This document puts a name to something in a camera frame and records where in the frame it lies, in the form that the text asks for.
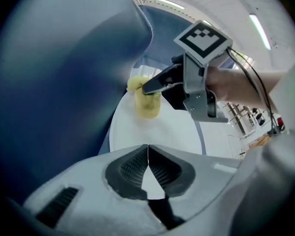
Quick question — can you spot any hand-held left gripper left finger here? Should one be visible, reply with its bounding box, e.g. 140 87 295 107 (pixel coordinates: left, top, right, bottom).
105 145 148 201

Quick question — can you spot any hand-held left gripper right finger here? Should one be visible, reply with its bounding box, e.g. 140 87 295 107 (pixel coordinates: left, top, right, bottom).
148 145 196 198

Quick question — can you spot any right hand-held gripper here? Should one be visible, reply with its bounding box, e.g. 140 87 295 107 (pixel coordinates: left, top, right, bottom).
141 20 234 124

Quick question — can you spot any person's right forearm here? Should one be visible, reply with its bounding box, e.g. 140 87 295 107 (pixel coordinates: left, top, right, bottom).
205 66 290 113

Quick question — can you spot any metal shelf rack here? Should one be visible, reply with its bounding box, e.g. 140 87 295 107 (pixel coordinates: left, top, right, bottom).
220 101 260 135

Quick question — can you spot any long ceiling light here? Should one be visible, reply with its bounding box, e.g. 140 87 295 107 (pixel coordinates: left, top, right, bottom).
249 13 271 51
155 0 185 10

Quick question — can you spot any black cable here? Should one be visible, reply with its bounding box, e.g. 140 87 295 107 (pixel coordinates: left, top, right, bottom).
226 47 281 135
230 54 277 135

